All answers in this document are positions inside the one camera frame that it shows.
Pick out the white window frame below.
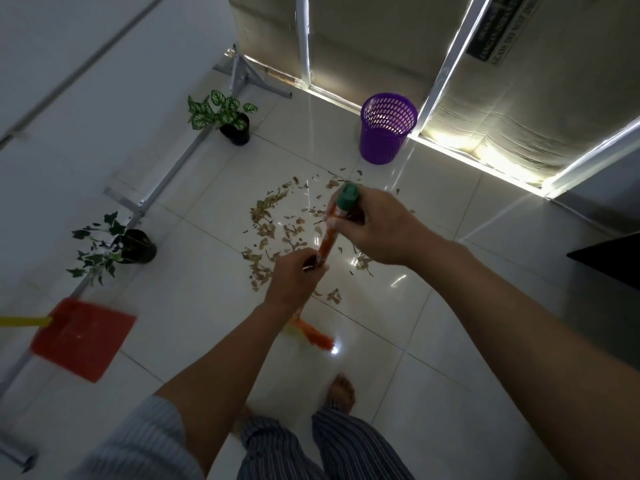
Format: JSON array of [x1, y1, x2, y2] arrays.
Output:
[[292, 0, 640, 199]]

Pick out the person's right forearm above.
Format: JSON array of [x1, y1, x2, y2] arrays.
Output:
[[410, 242, 640, 480]]

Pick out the person's right foot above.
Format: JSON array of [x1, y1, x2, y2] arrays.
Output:
[[326, 373, 357, 414]]

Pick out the person's left hand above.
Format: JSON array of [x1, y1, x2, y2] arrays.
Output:
[[262, 247, 331, 316]]

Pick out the striped trousers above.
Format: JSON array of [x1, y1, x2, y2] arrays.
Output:
[[235, 406, 416, 480]]

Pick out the person's right hand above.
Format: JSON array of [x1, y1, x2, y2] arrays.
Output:
[[325, 187, 452, 269]]

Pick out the pile of dry leaves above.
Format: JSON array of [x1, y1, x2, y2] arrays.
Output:
[[241, 167, 416, 305]]

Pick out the ivy plant in black pot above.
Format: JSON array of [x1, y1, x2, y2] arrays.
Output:
[[66, 211, 158, 286]]

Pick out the variegated plant in black pot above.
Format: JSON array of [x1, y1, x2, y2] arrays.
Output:
[[187, 90, 259, 147]]

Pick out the orange broom with green cap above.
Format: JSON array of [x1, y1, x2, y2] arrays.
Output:
[[286, 182, 364, 353]]

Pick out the light striped shirt sleeve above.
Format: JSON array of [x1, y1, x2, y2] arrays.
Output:
[[65, 396, 206, 480]]

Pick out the person's left forearm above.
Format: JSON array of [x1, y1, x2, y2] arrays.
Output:
[[154, 300, 301, 478]]

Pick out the red dustpan with yellow handle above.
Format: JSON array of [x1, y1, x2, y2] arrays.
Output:
[[0, 296, 138, 384]]

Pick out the grey metal frame stand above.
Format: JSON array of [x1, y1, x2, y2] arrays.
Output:
[[0, 44, 293, 398]]

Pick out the purple plastic waste basket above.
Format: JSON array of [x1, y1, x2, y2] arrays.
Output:
[[359, 93, 419, 165]]

